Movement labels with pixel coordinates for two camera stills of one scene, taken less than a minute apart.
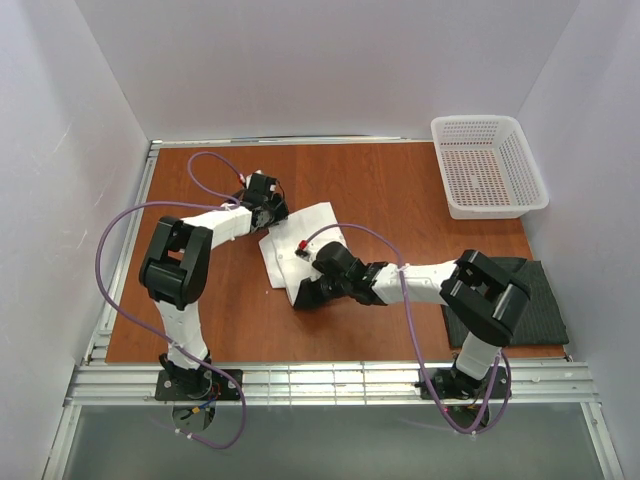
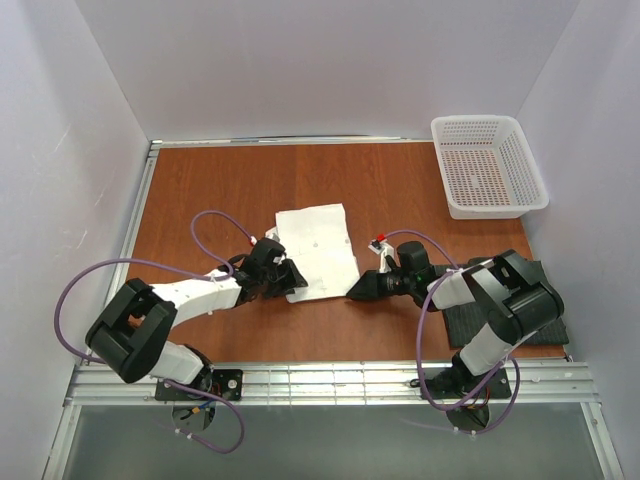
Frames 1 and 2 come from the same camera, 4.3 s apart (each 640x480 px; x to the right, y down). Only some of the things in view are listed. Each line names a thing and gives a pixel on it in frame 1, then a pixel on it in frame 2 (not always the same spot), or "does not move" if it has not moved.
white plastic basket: x=488 y=169 does not move
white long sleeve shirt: x=284 y=269 does not move
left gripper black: x=273 y=212 to x=280 y=275
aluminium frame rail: x=95 y=382 does not move
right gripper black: x=322 y=288 to x=381 y=284
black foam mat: x=542 y=323 does not move
